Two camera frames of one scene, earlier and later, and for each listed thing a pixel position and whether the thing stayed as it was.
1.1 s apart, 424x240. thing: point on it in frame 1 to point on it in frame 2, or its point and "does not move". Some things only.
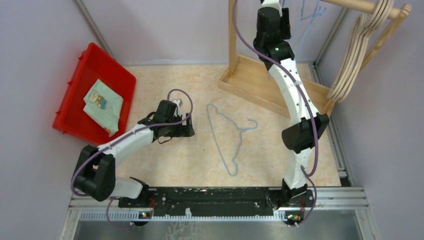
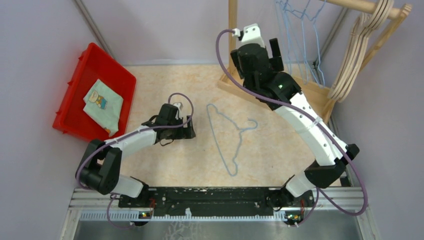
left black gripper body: x=184 y=130 does not move
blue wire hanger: x=308 y=27 to x=316 y=40
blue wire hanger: x=302 y=18 to x=287 y=33
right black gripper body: x=283 y=26 to x=275 y=61
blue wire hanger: x=237 y=127 does not move
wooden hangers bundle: x=355 y=53 does not move
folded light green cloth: x=103 y=105 does not move
